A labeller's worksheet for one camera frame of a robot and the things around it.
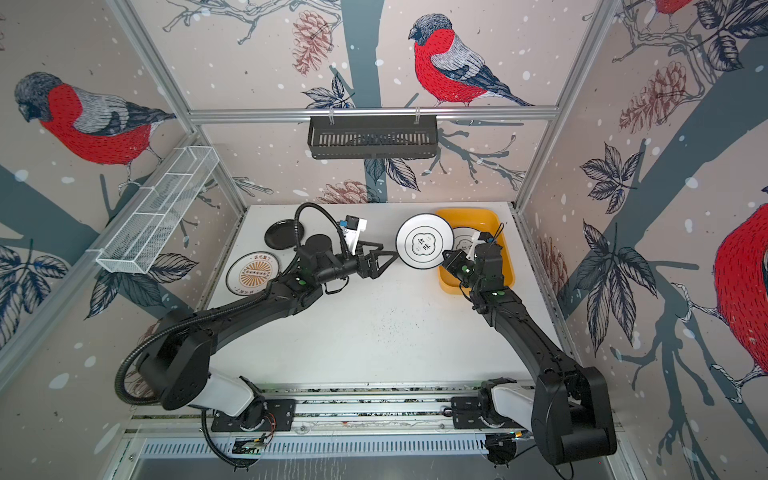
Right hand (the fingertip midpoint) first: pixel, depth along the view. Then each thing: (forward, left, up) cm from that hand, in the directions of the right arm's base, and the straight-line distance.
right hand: (441, 253), depth 83 cm
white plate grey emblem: (+18, -10, -15) cm, 26 cm away
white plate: (+6, +5, 0) cm, 8 cm away
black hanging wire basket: (+45, +25, +10) cm, 53 cm away
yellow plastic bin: (+27, -19, -14) cm, 36 cm away
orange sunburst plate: (+2, +64, -16) cm, 66 cm away
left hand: (-7, +14, +9) cm, 18 cm away
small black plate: (+21, +59, -17) cm, 65 cm away
